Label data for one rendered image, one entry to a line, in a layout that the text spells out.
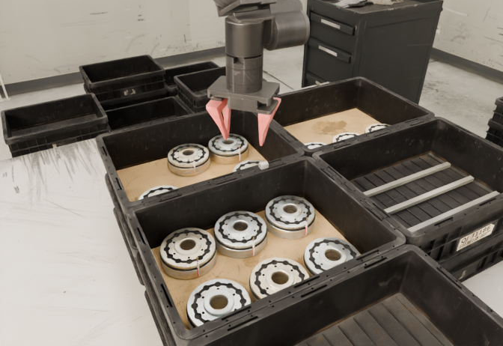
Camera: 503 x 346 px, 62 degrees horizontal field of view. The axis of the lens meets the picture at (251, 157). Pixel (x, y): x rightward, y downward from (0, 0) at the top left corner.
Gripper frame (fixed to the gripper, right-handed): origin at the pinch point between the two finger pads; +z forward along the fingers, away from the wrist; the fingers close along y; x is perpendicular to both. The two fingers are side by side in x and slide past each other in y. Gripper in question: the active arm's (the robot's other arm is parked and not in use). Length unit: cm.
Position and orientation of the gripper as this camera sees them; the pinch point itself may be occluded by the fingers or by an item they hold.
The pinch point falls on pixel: (244, 136)
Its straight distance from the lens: 70.4
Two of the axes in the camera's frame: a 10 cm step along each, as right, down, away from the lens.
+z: -0.1, 8.5, 5.3
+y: -9.5, -1.7, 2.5
